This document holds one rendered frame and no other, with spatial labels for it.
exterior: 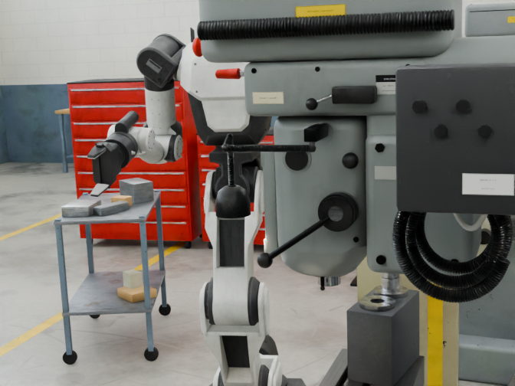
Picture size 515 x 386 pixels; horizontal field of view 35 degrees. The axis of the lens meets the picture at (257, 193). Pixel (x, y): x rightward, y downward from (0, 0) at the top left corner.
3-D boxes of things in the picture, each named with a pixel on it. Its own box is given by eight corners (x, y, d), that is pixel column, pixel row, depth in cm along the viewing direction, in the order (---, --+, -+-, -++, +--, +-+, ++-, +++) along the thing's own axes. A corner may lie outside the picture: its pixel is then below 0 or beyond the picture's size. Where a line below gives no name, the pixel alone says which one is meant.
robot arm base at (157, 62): (149, 62, 252) (155, 28, 247) (188, 75, 251) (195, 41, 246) (132, 79, 239) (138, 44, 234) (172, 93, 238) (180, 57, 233)
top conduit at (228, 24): (196, 40, 145) (195, 21, 144) (205, 40, 149) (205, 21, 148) (453, 31, 130) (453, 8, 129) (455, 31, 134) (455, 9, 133)
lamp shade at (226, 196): (217, 211, 169) (215, 182, 168) (250, 210, 169) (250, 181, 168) (214, 219, 162) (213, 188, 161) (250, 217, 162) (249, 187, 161)
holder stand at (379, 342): (346, 380, 205) (345, 305, 201) (377, 349, 224) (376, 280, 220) (392, 388, 199) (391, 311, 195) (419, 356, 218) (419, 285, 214)
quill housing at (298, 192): (269, 280, 156) (263, 116, 150) (300, 253, 175) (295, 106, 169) (366, 287, 150) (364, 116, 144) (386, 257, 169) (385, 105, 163)
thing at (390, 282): (378, 288, 213) (378, 268, 212) (395, 286, 215) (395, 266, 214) (386, 292, 209) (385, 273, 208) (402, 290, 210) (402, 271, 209)
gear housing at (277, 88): (242, 117, 150) (240, 63, 148) (282, 105, 172) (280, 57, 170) (425, 116, 139) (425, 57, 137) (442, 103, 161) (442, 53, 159)
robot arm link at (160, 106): (149, 145, 261) (145, 79, 250) (187, 148, 258) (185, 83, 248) (136, 160, 251) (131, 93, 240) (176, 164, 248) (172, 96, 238)
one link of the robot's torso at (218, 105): (193, 139, 263) (187, 27, 257) (296, 137, 258) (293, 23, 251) (170, 152, 235) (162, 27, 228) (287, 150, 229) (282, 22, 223)
